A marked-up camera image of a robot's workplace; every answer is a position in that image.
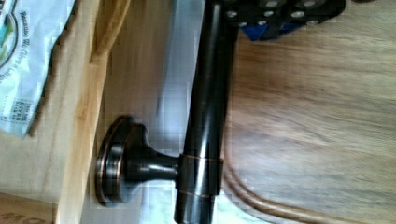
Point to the brown wooden serving tray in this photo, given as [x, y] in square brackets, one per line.
[311, 127]

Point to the white chips bag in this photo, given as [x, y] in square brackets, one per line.
[29, 31]

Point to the black gripper finger with screws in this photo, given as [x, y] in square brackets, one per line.
[262, 20]

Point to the dark bronze drawer handle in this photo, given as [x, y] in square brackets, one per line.
[126, 160]

